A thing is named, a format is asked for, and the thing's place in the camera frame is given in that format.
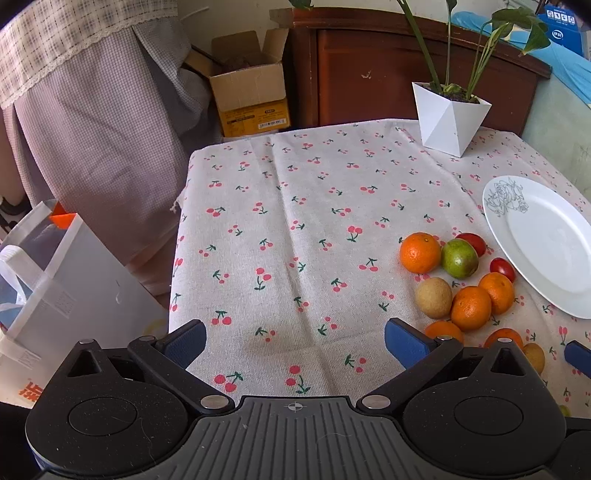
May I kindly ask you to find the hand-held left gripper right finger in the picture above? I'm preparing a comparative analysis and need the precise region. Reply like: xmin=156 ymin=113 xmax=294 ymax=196
xmin=355 ymin=318 xmax=543 ymax=414

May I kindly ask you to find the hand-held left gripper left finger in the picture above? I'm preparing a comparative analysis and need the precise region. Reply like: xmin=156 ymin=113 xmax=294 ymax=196
xmin=67 ymin=319 xmax=236 ymax=414

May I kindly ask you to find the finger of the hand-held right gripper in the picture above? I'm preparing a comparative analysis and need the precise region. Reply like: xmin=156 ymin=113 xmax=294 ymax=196
xmin=564 ymin=340 xmax=591 ymax=374

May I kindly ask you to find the small orange mandarin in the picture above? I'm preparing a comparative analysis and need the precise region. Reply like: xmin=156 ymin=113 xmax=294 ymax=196
xmin=483 ymin=328 xmax=525 ymax=352
xmin=478 ymin=272 xmax=515 ymax=315
xmin=424 ymin=320 xmax=465 ymax=344
xmin=450 ymin=285 xmax=492 ymax=332
xmin=399 ymin=232 xmax=443 ymax=274

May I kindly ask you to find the small red cherry tomato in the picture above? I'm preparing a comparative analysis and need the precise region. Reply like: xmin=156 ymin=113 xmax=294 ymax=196
xmin=489 ymin=257 xmax=516 ymax=283

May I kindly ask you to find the white plate with line drawing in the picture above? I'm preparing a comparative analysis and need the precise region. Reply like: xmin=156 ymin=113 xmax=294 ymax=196
xmin=482 ymin=176 xmax=591 ymax=320

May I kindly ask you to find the large red cherry tomato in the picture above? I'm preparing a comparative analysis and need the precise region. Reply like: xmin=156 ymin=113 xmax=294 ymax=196
xmin=455 ymin=233 xmax=487 ymax=258

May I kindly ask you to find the white plastic bag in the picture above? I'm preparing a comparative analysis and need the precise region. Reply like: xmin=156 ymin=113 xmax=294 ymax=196
xmin=0 ymin=199 xmax=169 ymax=409

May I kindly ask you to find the cherry print tablecloth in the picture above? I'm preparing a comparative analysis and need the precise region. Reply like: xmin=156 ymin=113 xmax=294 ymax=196
xmin=167 ymin=117 xmax=591 ymax=418

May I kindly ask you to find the orange plastic piece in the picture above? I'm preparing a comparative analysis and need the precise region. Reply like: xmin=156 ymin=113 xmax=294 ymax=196
xmin=50 ymin=203 xmax=77 ymax=229

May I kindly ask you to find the lilac checked cloth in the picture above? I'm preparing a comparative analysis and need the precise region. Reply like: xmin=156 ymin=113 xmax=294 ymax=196
xmin=0 ymin=18 xmax=218 ymax=296

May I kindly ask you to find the white faceted plant pot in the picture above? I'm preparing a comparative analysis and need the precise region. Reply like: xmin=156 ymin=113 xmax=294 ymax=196
xmin=412 ymin=82 xmax=493 ymax=158

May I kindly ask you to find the open cardboard box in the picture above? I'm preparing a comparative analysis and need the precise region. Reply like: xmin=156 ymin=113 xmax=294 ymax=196
xmin=185 ymin=28 xmax=291 ymax=138

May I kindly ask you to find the dark wooden cabinet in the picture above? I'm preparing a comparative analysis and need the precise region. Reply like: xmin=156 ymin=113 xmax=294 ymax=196
xmin=283 ymin=8 xmax=552 ymax=137

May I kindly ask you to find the blue cloth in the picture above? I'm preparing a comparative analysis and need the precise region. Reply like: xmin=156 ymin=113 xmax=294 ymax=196
xmin=450 ymin=11 xmax=591 ymax=109

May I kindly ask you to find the green leafy plant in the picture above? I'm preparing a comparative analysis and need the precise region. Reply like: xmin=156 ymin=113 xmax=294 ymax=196
xmin=288 ymin=0 xmax=552 ymax=100

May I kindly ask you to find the beige plaid lace-trimmed cloth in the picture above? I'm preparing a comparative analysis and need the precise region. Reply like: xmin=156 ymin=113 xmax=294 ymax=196
xmin=0 ymin=0 xmax=178 ymax=109

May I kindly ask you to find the blue printed box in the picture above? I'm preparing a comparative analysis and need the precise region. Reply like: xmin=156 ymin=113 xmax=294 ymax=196
xmin=538 ymin=2 xmax=585 ymax=49

